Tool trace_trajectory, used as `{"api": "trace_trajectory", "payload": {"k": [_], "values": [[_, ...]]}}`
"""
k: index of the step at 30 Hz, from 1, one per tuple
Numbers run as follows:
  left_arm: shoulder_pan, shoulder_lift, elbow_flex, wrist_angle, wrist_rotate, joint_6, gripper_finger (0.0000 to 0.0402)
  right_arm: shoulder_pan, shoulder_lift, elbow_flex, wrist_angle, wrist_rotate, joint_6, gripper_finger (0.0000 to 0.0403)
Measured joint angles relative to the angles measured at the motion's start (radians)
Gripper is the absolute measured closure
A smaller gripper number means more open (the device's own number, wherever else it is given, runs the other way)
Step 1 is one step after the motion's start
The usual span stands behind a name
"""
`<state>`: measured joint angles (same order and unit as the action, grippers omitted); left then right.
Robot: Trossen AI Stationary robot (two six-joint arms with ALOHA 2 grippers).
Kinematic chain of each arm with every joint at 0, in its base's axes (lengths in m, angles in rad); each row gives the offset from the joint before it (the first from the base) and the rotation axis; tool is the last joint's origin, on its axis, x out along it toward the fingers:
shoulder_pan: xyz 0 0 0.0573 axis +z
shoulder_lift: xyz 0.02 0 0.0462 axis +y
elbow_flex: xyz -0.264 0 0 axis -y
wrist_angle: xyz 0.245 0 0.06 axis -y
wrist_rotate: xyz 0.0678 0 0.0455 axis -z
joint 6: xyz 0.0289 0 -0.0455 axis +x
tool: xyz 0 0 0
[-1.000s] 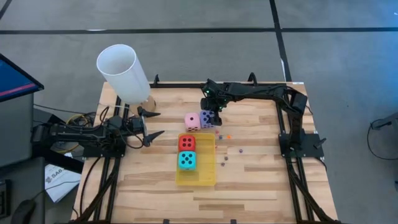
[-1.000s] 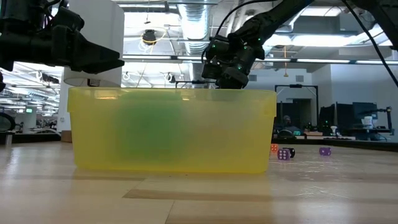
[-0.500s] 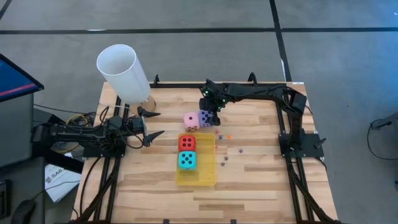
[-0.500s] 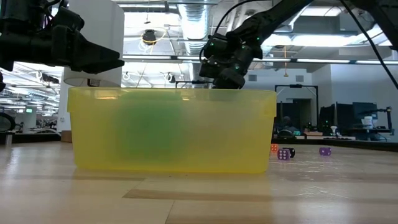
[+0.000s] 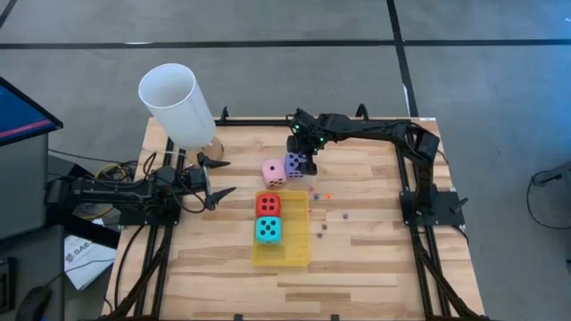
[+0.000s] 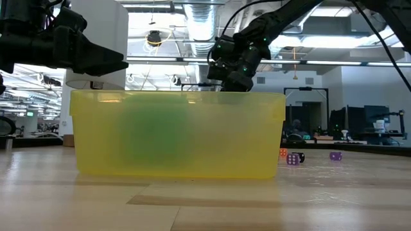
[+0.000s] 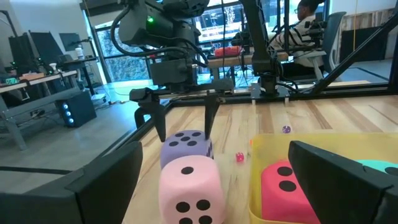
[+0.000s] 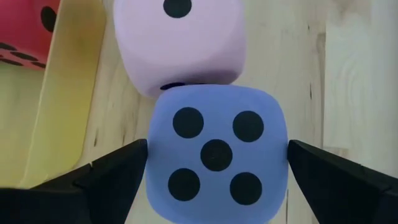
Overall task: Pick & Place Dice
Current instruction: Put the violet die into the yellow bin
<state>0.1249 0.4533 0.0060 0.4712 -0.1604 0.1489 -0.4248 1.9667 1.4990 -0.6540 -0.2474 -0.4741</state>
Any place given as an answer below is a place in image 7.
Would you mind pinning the black computer tower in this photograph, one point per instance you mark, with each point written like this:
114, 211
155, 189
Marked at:
81, 109

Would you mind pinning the large pink foam die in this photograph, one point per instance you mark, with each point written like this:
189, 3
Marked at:
192, 189

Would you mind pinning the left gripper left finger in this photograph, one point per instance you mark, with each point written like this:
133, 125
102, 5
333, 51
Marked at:
93, 199

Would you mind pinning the black background robot arm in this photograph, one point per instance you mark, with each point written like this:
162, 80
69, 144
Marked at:
315, 28

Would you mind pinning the white bottle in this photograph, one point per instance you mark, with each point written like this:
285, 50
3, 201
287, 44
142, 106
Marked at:
80, 53

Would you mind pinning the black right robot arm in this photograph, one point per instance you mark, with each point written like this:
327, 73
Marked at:
261, 46

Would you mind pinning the small purple die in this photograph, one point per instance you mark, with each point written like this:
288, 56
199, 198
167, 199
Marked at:
286, 129

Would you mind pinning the large teal foam die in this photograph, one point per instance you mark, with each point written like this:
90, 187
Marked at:
373, 165

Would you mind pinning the small pink die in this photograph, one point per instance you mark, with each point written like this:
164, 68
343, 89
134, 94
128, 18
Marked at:
239, 157

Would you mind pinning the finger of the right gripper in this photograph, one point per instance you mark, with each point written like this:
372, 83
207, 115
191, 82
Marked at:
212, 109
158, 115

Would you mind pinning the office chair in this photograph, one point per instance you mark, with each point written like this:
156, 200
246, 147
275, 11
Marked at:
334, 31

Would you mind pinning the red box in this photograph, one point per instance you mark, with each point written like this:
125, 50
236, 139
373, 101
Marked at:
228, 51

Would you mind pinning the wooden table grey legs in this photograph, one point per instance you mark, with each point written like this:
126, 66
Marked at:
37, 80

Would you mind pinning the yellow translucent plastic bin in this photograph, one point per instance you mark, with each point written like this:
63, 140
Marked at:
270, 146

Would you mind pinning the large red foam die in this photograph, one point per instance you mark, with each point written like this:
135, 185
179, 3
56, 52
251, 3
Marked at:
280, 205

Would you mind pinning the black computer monitor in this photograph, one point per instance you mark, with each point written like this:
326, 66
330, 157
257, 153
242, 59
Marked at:
70, 42
46, 46

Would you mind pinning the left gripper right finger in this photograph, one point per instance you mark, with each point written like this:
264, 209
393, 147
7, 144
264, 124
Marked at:
342, 199

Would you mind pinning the large lavender foam die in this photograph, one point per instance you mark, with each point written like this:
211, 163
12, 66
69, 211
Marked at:
180, 155

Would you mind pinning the person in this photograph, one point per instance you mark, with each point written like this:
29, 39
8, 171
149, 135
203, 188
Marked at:
295, 37

